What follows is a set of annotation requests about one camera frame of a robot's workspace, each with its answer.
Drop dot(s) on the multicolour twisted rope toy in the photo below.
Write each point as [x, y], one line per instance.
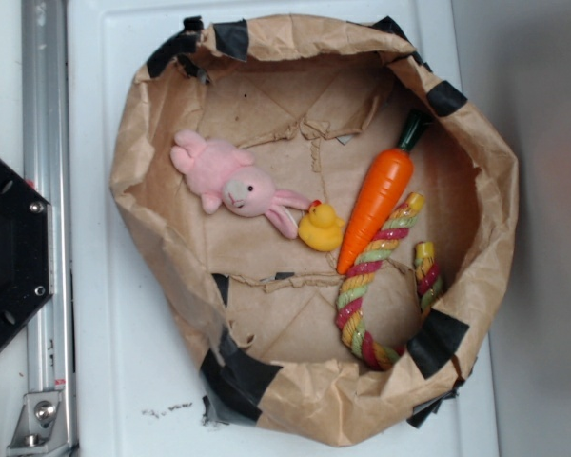
[358, 279]

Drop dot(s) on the aluminium extrusion rail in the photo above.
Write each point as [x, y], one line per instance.
[50, 334]

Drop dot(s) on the brown paper bag basket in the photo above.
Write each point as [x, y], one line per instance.
[315, 100]

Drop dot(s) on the orange plastic carrot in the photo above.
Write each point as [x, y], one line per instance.
[385, 182]

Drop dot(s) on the pink plush bunny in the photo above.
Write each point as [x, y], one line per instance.
[224, 175]

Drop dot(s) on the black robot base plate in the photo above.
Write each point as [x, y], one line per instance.
[25, 284]

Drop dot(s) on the metal corner bracket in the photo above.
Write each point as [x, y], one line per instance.
[42, 428]

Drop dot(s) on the white tray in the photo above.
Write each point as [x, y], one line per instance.
[138, 391]

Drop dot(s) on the yellow rubber duck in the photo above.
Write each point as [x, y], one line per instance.
[321, 228]

